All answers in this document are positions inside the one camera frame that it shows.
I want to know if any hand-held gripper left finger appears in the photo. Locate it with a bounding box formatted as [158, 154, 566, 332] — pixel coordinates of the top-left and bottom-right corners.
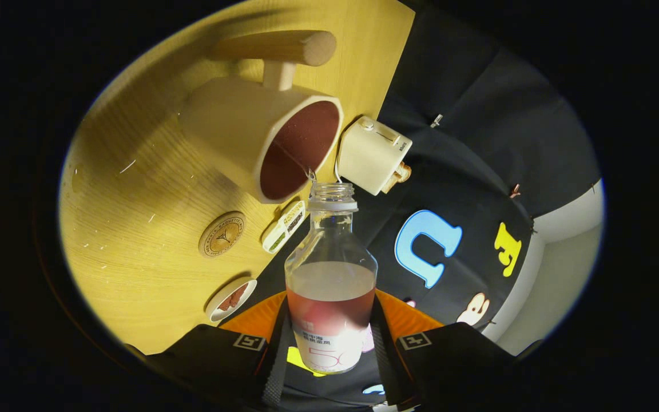
[135, 290, 294, 412]

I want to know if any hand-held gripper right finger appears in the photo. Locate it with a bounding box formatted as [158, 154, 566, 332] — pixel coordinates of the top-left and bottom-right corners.
[368, 289, 522, 412]

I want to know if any clear juice bottle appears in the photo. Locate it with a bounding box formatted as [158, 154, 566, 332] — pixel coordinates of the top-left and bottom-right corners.
[284, 182, 378, 374]

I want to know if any round cork coaster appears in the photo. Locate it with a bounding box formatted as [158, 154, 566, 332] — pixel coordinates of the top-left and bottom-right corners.
[198, 211, 246, 258]

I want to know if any cream cup with wooden handle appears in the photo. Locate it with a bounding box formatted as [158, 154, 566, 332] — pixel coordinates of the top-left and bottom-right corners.
[178, 30, 344, 204]

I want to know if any white round plate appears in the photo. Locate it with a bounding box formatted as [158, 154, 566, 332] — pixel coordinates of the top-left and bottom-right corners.
[205, 278, 258, 323]

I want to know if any white divided dish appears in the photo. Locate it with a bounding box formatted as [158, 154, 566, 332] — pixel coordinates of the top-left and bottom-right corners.
[261, 200, 307, 254]

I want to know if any white toaster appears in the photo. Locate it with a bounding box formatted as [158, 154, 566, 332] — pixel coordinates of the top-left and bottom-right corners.
[336, 116, 413, 196]

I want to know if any wooden table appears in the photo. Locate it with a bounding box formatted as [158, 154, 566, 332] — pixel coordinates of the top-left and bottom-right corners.
[58, 0, 416, 355]

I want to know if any black backdrop cloth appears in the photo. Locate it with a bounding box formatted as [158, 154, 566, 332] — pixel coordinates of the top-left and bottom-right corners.
[221, 0, 602, 412]

